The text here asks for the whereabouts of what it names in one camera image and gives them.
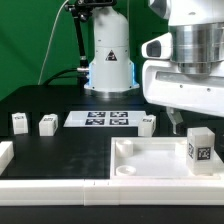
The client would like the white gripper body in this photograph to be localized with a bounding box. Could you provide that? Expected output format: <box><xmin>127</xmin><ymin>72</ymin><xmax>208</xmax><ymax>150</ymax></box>
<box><xmin>142</xmin><ymin>60</ymin><xmax>224</xmax><ymax>117</ymax></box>

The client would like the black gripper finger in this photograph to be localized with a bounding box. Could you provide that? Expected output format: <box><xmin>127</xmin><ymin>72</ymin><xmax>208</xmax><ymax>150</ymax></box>
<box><xmin>166</xmin><ymin>107</ymin><xmax>184</xmax><ymax>135</ymax></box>

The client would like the white square tabletop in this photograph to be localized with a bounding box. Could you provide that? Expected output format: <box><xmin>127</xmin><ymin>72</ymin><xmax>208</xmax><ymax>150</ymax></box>
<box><xmin>110</xmin><ymin>137</ymin><xmax>224</xmax><ymax>180</ymax></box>

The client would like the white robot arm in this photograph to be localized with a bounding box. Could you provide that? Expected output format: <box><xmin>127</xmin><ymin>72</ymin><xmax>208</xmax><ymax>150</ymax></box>
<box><xmin>85</xmin><ymin>0</ymin><xmax>224</xmax><ymax>119</ymax></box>

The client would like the white AprilTag base sheet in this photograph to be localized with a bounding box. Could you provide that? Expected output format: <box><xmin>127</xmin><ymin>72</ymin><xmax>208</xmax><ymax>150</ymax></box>
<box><xmin>64</xmin><ymin>111</ymin><xmax>146</xmax><ymax>127</ymax></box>

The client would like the white U-shaped fence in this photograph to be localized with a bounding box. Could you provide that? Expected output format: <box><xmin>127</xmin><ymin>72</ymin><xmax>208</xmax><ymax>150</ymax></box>
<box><xmin>0</xmin><ymin>140</ymin><xmax>224</xmax><ymax>207</ymax></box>

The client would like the black cable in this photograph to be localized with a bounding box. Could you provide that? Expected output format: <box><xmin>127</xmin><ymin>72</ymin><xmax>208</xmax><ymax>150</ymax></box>
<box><xmin>43</xmin><ymin>69</ymin><xmax>89</xmax><ymax>87</ymax></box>

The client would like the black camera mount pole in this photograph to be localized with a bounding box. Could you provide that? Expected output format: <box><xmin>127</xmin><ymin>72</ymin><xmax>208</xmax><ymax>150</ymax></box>
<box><xmin>65</xmin><ymin>0</ymin><xmax>117</xmax><ymax>72</ymax></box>

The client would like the white cable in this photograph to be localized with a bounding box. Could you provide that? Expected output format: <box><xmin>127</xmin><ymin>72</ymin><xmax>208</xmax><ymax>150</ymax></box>
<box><xmin>37</xmin><ymin>0</ymin><xmax>69</xmax><ymax>86</ymax></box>

